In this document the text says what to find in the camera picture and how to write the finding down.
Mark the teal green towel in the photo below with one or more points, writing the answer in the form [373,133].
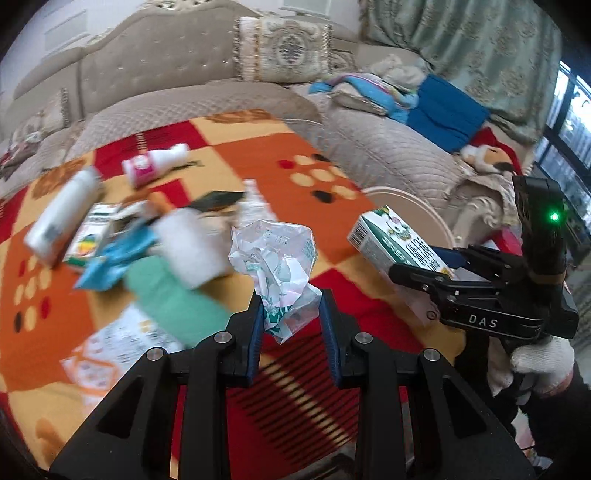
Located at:
[189,316]

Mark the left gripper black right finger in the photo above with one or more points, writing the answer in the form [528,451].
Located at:
[418,419]

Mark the blue snack bag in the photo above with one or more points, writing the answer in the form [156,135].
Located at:
[106,269]

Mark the beige crumpled clothes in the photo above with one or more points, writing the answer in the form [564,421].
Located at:
[395,71]

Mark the colourful striped cloth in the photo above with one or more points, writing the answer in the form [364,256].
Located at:
[367,93]

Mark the santa plush toy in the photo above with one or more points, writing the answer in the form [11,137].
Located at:
[487,155]

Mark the orange red patterned blanket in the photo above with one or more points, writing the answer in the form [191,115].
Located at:
[52,375]

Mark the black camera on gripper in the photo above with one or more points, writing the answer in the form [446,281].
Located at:
[542,215]

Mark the green white carton box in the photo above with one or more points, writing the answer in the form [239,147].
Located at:
[385,239]

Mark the ornate embroidered cushion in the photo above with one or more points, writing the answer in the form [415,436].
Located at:
[281,50]

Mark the beige tufted sofa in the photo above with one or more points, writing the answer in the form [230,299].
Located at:
[159,67]

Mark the white gloved right hand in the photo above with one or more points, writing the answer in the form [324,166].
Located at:
[552,363]

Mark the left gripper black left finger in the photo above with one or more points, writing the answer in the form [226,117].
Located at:
[129,433]

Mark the dark green paper packet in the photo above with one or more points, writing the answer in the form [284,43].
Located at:
[216,201]

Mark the white thermos bottle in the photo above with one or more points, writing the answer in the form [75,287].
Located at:
[48,236]

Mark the small sofa cushion left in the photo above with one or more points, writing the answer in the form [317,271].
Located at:
[26,139]

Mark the printed plastic wrapper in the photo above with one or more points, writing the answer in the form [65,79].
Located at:
[279,257]

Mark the white foam block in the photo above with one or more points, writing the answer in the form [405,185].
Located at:
[194,245]

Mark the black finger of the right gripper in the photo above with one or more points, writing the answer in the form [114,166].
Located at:
[485,262]
[417,278]

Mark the round white trash bin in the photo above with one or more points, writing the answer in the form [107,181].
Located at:
[421,216]

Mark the green patterned curtain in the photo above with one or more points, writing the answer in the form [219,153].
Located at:
[504,54]

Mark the printed paper leaflet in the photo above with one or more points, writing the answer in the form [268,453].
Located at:
[115,350]

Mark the blue folded blanket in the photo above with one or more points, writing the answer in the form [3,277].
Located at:
[445,115]

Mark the window with black frame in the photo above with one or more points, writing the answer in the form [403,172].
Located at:
[563,155]

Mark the red plastic stool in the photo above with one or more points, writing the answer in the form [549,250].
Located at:
[505,241]

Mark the pink white yogurt bottle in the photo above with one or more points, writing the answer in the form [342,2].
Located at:
[147,167]

